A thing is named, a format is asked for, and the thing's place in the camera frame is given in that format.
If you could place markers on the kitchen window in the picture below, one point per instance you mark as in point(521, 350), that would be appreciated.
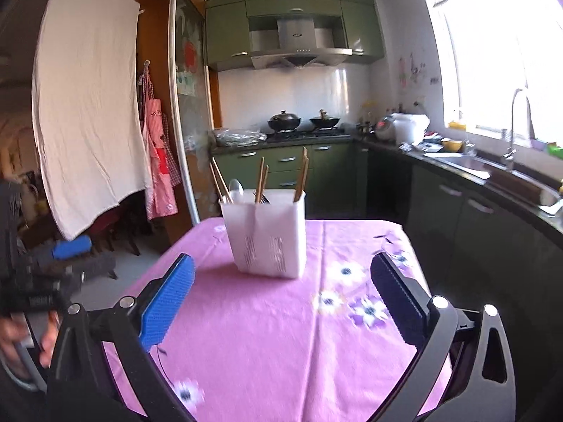
point(492, 52)

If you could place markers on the yellow bowl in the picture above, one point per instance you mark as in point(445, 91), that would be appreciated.
point(452, 146)

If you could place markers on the clear plastic bag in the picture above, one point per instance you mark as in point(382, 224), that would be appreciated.
point(239, 137)

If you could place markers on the black kitchen countertop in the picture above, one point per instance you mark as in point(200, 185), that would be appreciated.
point(552, 224)

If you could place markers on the white hanging cloth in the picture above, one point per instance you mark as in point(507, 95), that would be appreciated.
point(88, 96)

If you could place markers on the green kitchen cabinets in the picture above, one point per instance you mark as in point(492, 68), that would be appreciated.
point(226, 30)
point(325, 171)

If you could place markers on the gas stove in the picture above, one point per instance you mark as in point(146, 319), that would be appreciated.
point(308, 134)

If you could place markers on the green upper kitchen cabinets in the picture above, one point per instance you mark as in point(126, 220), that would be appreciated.
point(226, 30)

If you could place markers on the pink wall decoration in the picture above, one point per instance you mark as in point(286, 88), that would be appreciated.
point(403, 74)

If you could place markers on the white spoon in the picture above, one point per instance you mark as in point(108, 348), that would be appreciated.
point(236, 189)

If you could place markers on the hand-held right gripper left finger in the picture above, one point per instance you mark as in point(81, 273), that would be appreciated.
point(169, 299)

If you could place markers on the steel range hood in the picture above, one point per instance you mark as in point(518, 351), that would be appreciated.
point(299, 35)

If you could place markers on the red checked apron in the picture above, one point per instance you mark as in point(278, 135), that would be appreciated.
point(158, 162)

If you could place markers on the yellow oil bottle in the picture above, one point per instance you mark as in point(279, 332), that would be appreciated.
point(368, 112)

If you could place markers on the white plastic utensil holder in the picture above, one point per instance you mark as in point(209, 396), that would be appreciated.
point(268, 237)

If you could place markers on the pink floral tablecloth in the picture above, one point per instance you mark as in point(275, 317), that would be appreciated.
point(264, 338)

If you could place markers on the black wok with lid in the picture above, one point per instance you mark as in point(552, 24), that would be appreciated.
point(285, 121)

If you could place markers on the steel kitchen sink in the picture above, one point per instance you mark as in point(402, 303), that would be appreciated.
point(475, 165)

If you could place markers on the person's left hand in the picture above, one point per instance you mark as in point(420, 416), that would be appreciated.
point(48, 343)

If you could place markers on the glass sliding door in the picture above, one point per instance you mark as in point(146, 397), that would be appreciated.
point(193, 140)

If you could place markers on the green lower kitchen cabinets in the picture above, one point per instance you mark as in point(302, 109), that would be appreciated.
point(325, 171)

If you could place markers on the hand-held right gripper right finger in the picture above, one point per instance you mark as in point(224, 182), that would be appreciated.
point(398, 299)

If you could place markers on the dark wooden chair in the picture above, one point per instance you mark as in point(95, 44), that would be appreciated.
point(132, 233)

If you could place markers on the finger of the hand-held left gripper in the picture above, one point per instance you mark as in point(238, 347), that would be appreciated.
point(88, 266)
point(72, 247)

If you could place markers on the tall steel faucet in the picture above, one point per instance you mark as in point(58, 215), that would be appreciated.
point(510, 154)

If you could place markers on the dark kitchen cabinets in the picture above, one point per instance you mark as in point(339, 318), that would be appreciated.
point(484, 237)

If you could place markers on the white bowl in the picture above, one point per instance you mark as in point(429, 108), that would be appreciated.
point(433, 149)

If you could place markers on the black fork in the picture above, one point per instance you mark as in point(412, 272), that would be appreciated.
point(264, 201)

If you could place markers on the white rice cooker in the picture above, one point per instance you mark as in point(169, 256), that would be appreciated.
point(386, 129)

